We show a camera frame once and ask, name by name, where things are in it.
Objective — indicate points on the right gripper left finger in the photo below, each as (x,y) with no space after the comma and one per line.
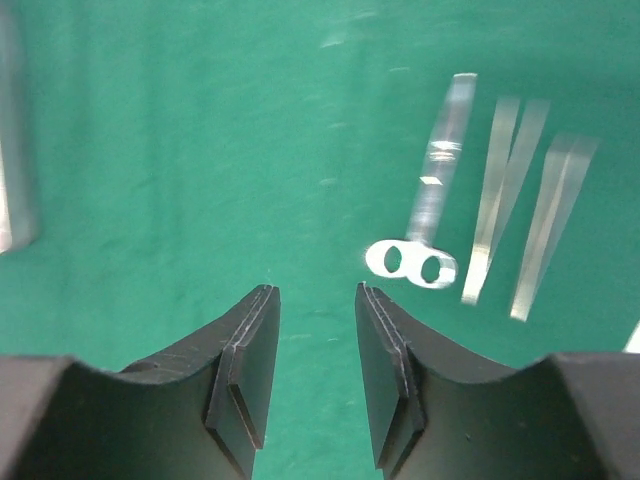
(196,409)

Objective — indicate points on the dark green surgical cloth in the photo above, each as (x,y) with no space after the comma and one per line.
(188,151)

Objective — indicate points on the metal instrument tray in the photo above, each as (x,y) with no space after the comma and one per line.
(19,212)

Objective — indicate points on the steel tweezers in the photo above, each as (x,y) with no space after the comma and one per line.
(514,137)
(565,166)

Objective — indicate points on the steel surgical scissors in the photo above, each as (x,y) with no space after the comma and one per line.
(414,258)

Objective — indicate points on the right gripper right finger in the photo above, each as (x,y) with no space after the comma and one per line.
(437,410)

